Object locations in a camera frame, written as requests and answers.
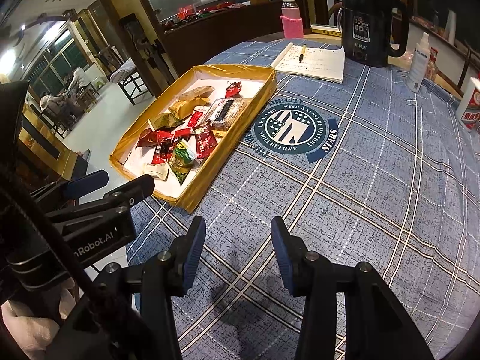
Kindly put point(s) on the blue plaid tablecloth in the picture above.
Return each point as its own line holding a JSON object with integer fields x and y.
{"x": 400, "y": 190}

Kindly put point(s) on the black yellow pen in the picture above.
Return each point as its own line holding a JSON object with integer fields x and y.
{"x": 302, "y": 53}

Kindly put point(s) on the small clear red-capped bottle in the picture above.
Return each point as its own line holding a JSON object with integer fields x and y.
{"x": 431, "y": 71}

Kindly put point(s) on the yellow cracker packet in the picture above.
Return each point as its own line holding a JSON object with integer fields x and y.
{"x": 223, "y": 112}

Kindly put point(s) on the white spray bottle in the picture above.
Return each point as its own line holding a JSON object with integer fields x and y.
{"x": 419, "y": 64}

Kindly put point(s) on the black electric kettle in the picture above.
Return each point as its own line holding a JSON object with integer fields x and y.
{"x": 366, "y": 27}

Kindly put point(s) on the white red liquor bottle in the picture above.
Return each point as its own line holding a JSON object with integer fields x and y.
{"x": 468, "y": 111}

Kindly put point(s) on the seated person in background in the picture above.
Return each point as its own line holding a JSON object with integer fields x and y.
{"x": 79, "y": 81}

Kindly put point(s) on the dark red snack packet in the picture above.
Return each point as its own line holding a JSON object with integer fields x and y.
{"x": 151, "y": 138}

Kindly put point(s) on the white open notebook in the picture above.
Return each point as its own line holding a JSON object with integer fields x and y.
{"x": 324, "y": 64}

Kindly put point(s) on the dark wooden cabinet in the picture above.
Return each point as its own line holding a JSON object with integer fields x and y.
{"x": 198, "y": 41}

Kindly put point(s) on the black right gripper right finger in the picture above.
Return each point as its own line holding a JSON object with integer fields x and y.
{"x": 306, "y": 273}

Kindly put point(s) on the small red candy packet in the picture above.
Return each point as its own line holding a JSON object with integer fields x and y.
{"x": 233, "y": 90}

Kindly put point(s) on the red long snack packet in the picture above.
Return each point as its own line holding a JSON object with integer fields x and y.
{"x": 205, "y": 141}

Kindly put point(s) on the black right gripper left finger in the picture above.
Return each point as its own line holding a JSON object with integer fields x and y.
{"x": 151, "y": 333}

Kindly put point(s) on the green pea snack packet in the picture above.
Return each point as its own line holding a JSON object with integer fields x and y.
{"x": 182, "y": 160}

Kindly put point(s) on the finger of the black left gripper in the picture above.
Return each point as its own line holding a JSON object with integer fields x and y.
{"x": 86, "y": 184}
{"x": 58, "y": 208}

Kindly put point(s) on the red candy wrapper packet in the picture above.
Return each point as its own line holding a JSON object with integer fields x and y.
{"x": 196, "y": 116}

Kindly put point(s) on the pink sleeved water bottle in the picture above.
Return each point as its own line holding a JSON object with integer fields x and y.
{"x": 291, "y": 20}

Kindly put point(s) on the person's left hand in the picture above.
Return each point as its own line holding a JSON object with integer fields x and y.
{"x": 32, "y": 334}

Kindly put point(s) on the white small snack packet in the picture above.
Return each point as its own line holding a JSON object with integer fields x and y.
{"x": 159, "y": 171}

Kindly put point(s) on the gold cardboard box tray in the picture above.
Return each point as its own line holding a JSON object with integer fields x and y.
{"x": 168, "y": 114}

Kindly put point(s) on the dark wooden chair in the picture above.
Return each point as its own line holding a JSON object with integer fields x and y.
{"x": 128, "y": 78}

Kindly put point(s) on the clear cracker packet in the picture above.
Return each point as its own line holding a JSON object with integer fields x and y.
{"x": 199, "y": 92}

